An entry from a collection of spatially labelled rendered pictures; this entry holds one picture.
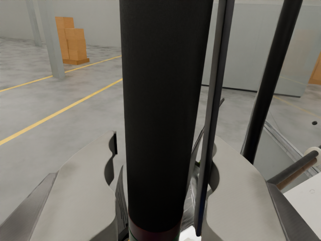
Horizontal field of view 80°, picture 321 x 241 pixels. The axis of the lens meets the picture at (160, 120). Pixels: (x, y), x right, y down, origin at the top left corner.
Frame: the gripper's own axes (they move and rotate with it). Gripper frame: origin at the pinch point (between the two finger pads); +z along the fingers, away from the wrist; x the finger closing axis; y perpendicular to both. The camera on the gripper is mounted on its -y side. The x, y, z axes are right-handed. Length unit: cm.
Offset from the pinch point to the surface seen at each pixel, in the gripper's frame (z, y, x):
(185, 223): 21.0, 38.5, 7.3
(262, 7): 502, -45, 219
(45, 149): 196, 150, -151
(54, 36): 544, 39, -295
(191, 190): 29.6, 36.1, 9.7
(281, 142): 83, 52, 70
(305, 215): 16.7, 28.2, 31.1
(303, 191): 21.6, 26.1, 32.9
